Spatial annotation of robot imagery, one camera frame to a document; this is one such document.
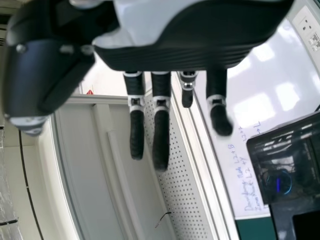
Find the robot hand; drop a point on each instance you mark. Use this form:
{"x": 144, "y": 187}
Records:
{"x": 190, "y": 40}

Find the whiteboard with blue writing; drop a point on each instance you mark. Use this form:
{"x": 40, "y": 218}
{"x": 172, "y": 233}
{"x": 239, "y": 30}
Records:
{"x": 265, "y": 82}

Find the white perforated panel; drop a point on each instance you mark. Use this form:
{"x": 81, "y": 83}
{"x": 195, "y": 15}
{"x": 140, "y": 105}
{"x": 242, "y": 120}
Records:
{"x": 182, "y": 190}

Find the black computer case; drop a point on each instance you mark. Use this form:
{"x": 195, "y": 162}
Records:
{"x": 287, "y": 170}

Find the red and white wall sign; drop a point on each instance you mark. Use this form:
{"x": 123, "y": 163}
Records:
{"x": 90, "y": 92}

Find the white wall socket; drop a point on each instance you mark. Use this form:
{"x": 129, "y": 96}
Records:
{"x": 308, "y": 27}

